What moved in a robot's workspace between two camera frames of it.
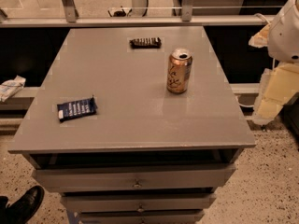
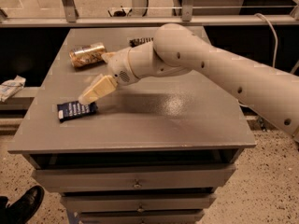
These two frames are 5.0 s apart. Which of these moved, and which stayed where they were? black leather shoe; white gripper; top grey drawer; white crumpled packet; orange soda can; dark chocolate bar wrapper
Moved: white gripper; orange soda can
Stayed: white crumpled packet; black leather shoe; dark chocolate bar wrapper; top grey drawer
